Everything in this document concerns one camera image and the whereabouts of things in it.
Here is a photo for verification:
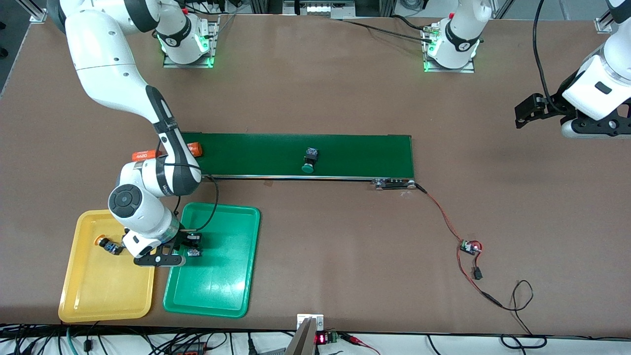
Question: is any grey lit control box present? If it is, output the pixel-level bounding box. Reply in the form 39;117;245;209
282;0;356;19

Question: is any yellow push button green indicator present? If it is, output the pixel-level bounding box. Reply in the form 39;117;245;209
95;236;124;256

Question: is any yellow plastic tray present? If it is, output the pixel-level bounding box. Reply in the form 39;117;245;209
58;209;161;323

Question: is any green conveyor belt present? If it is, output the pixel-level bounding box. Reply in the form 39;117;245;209
180;132;416;190

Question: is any thin black cable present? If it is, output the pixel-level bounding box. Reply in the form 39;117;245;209
500;280;548;349

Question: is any metal mount bracket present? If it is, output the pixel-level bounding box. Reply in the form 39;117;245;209
283;314;325;355

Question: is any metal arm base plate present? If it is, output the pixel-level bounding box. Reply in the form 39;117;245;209
423;27;475;73
163;15;220;69

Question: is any black table cable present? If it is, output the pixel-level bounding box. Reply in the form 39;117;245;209
340;19;437;42

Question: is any red clip lead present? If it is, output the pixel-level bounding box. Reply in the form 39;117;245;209
339;333;381;355

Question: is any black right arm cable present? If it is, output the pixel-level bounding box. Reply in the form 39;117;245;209
157;138;220;232

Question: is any green plastic tray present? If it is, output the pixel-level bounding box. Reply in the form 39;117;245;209
163;202;261;319

